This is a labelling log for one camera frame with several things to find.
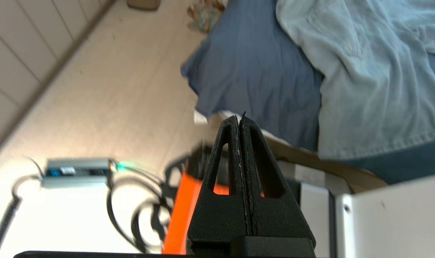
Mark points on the blue bed sheet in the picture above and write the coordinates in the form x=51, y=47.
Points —
x=256, y=71

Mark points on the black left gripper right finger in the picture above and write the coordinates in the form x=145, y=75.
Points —
x=274, y=215

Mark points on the orange and black left arm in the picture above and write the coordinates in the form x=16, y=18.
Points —
x=183, y=208

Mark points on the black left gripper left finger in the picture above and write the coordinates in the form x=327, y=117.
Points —
x=217, y=215

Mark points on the white robot torso panel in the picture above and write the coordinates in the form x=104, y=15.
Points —
x=393, y=222

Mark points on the light blue denim shorts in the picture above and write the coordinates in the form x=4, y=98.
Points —
x=364, y=71

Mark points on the grey power adapter box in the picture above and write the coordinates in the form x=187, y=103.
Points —
x=77, y=173

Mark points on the brown trash bin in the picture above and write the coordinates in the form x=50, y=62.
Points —
x=143, y=4

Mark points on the patterned slippers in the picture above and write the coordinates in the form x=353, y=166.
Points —
x=204, y=16

